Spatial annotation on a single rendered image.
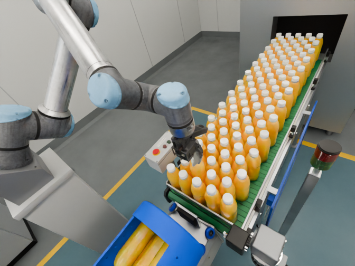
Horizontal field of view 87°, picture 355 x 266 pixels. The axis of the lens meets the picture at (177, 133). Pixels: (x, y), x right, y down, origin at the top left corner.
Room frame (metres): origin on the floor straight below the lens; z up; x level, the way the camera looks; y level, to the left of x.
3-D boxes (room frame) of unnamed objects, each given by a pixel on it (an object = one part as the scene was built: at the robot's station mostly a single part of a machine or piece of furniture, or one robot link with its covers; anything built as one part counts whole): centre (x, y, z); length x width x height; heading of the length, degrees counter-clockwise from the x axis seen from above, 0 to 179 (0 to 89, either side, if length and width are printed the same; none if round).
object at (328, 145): (0.30, -0.46, 1.18); 0.06 x 0.06 x 0.16
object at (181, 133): (0.47, -0.02, 1.39); 0.10 x 0.09 x 0.05; 40
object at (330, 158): (0.30, -0.46, 1.23); 0.06 x 0.06 x 0.04
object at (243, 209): (0.88, -0.58, 0.87); 1.60 x 0.40 x 0.06; 130
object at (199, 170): (0.49, -0.04, 1.06); 0.07 x 0.07 x 0.19
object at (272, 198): (0.55, -0.58, 0.70); 0.80 x 0.05 x 0.50; 130
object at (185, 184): (0.48, 0.03, 0.99); 0.07 x 0.07 x 0.19
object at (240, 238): (0.20, -0.10, 0.95); 0.10 x 0.07 x 0.10; 40
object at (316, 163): (0.30, -0.46, 1.18); 0.06 x 0.06 x 0.05
